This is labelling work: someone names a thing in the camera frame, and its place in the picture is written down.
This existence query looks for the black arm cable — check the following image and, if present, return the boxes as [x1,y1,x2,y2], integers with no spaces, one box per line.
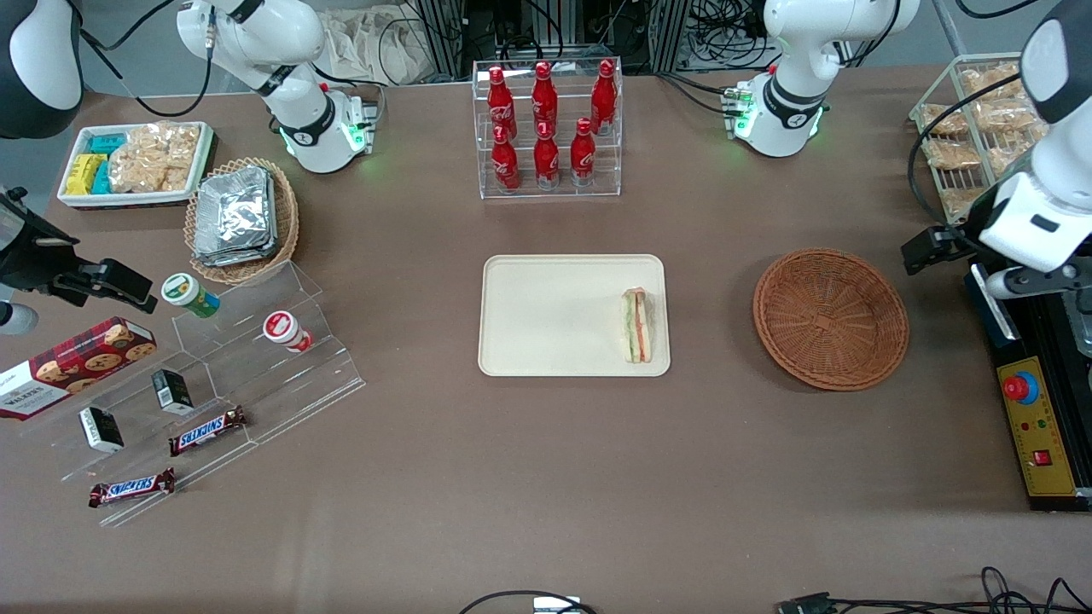
[906,0,1059,235]
[77,0,216,119]

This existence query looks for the black machine with yellow panel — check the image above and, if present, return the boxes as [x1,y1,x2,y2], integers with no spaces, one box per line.
[965,260,1092,513]

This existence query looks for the snickers chocolate bar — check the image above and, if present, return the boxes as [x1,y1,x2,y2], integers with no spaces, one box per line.
[168,405,249,458]
[88,466,177,510]

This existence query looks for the silver foil packets stack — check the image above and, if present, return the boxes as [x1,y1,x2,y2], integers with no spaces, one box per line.
[193,165,279,268]

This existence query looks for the red lidded snack cup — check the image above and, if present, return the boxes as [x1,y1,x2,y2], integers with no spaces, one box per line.
[262,310,314,354]

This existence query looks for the clear acrylic stepped stand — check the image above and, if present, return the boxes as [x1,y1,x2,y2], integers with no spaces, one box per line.
[19,259,368,529]

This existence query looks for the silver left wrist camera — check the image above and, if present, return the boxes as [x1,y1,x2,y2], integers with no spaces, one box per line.
[984,260,1089,300]

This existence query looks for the bag of rice crackers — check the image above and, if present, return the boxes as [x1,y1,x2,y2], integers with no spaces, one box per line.
[107,121,202,194]

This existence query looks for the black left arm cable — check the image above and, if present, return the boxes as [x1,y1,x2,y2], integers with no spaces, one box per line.
[906,0,1059,235]

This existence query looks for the small black box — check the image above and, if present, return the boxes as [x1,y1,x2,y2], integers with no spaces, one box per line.
[151,368,195,416]
[78,406,125,455]

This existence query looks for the red emergency stop button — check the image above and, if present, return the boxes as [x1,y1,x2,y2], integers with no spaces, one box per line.
[1002,372,1041,407]

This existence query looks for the red tartan cookie box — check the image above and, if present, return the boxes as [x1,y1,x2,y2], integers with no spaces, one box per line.
[0,316,159,421]

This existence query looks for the beige plastic tray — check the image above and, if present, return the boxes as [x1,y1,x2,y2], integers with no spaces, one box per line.
[477,253,672,379]

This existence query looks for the clear acrylic bottle rack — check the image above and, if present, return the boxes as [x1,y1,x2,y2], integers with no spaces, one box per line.
[471,56,624,201]

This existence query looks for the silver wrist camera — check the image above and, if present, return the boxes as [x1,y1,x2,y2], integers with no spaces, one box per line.
[0,302,40,336]
[984,260,1089,300]

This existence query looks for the triangle sandwich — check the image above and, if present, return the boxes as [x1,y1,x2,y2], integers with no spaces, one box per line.
[619,287,653,365]

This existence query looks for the yellow snack pack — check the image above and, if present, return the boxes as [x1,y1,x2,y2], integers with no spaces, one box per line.
[65,153,107,196]

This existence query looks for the red cola bottle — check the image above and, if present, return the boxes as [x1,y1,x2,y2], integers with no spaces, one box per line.
[533,121,561,191]
[531,61,560,137]
[487,66,518,142]
[491,125,522,194]
[569,117,597,188]
[590,58,619,136]

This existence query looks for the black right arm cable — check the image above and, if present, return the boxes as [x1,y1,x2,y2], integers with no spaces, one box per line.
[77,0,216,119]

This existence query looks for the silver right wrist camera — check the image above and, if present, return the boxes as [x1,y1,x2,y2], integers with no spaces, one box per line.
[0,302,40,336]

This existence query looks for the white wire rack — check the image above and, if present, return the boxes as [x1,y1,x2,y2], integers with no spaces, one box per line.
[909,49,1050,218]

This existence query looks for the wrapped bread pack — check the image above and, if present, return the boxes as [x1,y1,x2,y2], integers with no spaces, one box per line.
[973,98,1039,135]
[985,128,1043,180]
[958,64,1027,103]
[925,138,983,172]
[924,103,971,138]

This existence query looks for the green lidded snack cup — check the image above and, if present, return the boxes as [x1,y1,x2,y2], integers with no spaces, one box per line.
[160,272,221,320]

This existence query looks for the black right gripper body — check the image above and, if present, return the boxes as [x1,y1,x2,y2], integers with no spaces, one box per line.
[0,188,84,296]

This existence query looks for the brown round wicker basket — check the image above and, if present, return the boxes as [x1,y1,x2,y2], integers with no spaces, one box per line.
[752,247,910,392]

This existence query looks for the black cable with connector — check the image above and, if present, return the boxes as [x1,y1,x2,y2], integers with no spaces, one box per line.
[775,565,1092,614]

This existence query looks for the beige cloth bag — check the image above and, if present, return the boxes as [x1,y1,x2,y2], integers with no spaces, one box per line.
[318,5,433,87]

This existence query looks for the black looped cable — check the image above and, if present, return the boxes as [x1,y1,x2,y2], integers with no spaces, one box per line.
[458,589,600,614]

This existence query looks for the white rectangular snack tray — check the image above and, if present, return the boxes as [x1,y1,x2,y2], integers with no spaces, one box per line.
[56,121,216,210]

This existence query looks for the light wicker basket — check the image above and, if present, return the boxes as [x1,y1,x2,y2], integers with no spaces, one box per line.
[183,156,300,286]

